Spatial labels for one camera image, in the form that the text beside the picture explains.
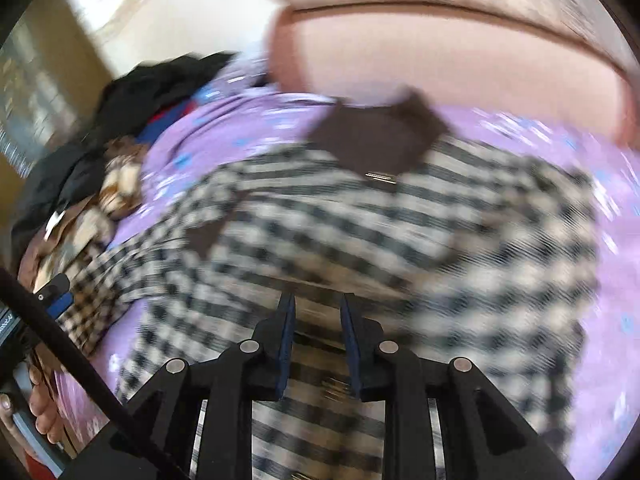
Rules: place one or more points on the black garment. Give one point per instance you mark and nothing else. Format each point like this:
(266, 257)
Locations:
(165, 80)

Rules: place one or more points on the black jacket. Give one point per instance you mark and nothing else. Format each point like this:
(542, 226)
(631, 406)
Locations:
(55, 190)

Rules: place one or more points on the black white checked shirt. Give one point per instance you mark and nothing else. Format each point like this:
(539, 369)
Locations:
(350, 220)

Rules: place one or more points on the purple printed bedsheet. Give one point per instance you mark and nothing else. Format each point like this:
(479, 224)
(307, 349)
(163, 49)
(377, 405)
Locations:
(210, 130)

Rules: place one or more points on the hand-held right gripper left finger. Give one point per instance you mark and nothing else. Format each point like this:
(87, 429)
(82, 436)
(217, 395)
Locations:
(287, 345)

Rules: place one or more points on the blue red garment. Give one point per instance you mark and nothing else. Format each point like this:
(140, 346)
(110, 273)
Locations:
(165, 120)

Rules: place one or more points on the brown white checked garment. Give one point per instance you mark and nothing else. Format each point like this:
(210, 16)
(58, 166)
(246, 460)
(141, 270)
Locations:
(120, 185)

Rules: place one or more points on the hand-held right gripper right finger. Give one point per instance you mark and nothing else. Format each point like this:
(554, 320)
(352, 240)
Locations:
(349, 347)

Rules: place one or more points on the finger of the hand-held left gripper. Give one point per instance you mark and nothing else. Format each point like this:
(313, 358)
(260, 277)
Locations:
(56, 296)

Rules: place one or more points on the wooden wardrobe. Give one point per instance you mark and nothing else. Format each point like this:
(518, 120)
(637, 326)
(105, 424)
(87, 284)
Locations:
(45, 85)

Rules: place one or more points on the person's left hand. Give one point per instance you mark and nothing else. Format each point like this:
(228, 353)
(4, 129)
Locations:
(46, 410)

